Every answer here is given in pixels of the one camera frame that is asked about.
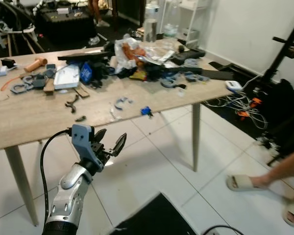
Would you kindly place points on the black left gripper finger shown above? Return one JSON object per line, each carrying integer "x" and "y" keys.
{"x": 100, "y": 136}
{"x": 119, "y": 144}

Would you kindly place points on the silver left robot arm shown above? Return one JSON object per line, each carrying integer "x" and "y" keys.
{"x": 71, "y": 193}

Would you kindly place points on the clear plastic bag of rubbish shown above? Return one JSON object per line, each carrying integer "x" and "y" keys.
{"x": 132, "y": 51}

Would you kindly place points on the small black clip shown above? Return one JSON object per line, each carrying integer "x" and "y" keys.
{"x": 80, "y": 118}

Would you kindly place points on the small blue plastic part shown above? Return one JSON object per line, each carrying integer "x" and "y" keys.
{"x": 146, "y": 111}

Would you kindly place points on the black pliers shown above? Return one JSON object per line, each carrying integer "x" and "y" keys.
{"x": 71, "y": 104}

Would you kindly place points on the small wooden block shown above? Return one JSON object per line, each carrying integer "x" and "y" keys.
{"x": 49, "y": 86}
{"x": 82, "y": 91}

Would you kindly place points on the blue packet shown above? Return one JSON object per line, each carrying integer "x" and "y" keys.
{"x": 86, "y": 72}

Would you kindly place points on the light wooden table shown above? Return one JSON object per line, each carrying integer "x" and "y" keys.
{"x": 39, "y": 112}

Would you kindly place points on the white plastic tray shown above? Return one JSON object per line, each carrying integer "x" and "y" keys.
{"x": 67, "y": 77}

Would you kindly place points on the black flat board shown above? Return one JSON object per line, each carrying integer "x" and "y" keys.
{"x": 85, "y": 56}

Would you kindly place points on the black floor mat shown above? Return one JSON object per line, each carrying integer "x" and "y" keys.
{"x": 157, "y": 218}

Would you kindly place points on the grey plastic clamp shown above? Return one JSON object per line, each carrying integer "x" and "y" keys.
{"x": 17, "y": 88}

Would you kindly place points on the black bulky device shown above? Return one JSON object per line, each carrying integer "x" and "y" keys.
{"x": 188, "y": 55}

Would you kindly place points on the large black case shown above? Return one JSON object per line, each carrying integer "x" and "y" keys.
{"x": 63, "y": 24}

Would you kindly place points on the black power adapter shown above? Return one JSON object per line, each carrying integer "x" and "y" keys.
{"x": 8, "y": 62}

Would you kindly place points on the long black bar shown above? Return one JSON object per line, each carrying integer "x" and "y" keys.
{"x": 215, "y": 74}

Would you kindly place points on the clear water bottle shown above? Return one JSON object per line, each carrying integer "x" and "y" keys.
{"x": 151, "y": 24}

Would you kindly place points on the black bag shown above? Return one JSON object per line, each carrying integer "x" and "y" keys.
{"x": 286, "y": 112}

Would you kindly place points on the clear bottle with green label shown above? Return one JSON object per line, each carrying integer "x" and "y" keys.
{"x": 170, "y": 29}

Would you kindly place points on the bare person legs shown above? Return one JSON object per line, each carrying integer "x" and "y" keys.
{"x": 95, "y": 10}

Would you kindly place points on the black tripod stand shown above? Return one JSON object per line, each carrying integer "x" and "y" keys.
{"x": 284, "y": 42}

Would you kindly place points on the white shelf rack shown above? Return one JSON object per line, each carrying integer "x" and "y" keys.
{"x": 193, "y": 6}

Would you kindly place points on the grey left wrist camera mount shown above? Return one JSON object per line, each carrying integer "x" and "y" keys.
{"x": 83, "y": 139}

